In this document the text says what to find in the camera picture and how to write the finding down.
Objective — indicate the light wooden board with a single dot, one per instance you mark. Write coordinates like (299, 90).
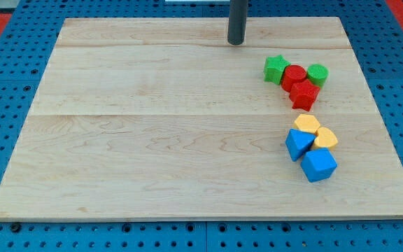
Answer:
(159, 119)

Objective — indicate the green star block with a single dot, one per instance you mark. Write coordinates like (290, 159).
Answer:
(274, 68)

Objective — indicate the blue triangle block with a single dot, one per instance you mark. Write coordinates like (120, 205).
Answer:
(298, 143)

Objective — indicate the red cylinder block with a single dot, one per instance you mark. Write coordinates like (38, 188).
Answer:
(292, 74)

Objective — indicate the red star block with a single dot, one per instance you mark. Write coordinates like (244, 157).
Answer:
(303, 95)

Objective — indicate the yellow hexagon block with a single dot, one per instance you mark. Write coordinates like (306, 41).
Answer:
(306, 123)

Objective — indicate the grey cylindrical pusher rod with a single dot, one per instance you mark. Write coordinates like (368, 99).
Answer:
(238, 12)

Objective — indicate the blue cube block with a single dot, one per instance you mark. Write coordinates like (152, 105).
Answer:
(318, 164)

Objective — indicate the yellow heart block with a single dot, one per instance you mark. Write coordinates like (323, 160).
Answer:
(325, 138)

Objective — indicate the green cylinder block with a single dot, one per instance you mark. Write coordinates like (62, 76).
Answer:
(317, 74)

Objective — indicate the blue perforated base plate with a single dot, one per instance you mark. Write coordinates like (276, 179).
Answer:
(26, 43)

